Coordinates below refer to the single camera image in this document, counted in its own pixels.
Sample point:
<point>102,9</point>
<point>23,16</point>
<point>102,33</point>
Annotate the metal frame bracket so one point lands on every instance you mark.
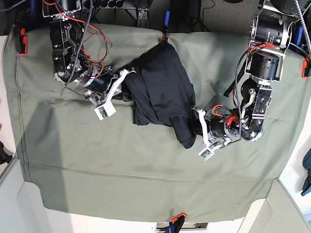
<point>142,17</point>

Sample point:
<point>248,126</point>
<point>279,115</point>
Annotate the dark navy long-sleeve shirt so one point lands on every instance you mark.
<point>162,92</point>

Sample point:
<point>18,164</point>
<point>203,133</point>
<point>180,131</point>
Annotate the right orange black clamp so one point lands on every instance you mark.
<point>306,69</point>

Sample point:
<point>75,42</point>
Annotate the orange black clamp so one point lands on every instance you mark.
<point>306,69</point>
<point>176,223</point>
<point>21,41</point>

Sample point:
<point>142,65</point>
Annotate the bottom orange black clamp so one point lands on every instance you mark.
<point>176,223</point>

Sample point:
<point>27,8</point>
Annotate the blue clamp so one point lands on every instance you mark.
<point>298,36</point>
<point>165,27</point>

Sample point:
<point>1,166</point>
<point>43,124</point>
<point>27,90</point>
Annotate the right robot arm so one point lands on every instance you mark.
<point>71,63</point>

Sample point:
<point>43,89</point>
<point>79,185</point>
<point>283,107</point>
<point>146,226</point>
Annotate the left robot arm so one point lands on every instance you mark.
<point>259,66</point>

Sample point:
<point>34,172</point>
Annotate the top middle blue clamp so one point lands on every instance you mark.
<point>165,27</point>

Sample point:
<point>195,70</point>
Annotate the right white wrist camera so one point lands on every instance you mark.
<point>106,108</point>

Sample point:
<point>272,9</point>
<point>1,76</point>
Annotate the top right blue clamp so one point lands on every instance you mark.
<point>298,36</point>

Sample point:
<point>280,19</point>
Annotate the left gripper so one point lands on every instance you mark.
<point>223,125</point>

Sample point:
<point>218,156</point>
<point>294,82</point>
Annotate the dark object at left edge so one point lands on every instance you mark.
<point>4,157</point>

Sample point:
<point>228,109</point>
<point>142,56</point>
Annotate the left orange black clamp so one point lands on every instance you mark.
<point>21,41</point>

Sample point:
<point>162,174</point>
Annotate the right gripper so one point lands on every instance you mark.
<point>103,83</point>

